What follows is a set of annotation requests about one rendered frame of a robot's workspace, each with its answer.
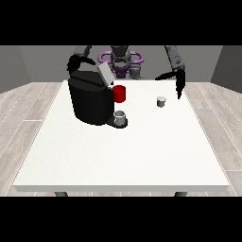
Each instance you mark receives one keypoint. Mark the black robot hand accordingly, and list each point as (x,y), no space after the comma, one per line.
(177,77)
(75,63)

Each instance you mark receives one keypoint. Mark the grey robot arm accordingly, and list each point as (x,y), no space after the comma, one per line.
(175,58)
(82,50)

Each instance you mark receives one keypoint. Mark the small grey coffee pod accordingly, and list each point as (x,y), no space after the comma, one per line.
(161,101)

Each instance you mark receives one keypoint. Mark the pale grey machine lid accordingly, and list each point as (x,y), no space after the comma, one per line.
(105,73)

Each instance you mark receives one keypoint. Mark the black coffee machine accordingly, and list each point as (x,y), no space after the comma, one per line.
(89,97)

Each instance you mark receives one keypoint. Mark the red pod holder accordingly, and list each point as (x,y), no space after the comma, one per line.
(119,93)

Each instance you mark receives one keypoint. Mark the grey robot trunk purple rings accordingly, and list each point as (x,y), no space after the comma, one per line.
(120,60)

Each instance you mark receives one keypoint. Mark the small grey cup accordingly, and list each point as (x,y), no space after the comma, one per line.
(119,118)

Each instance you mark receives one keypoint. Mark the dark table leg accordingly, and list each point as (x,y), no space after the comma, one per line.
(181,194)
(60,194)

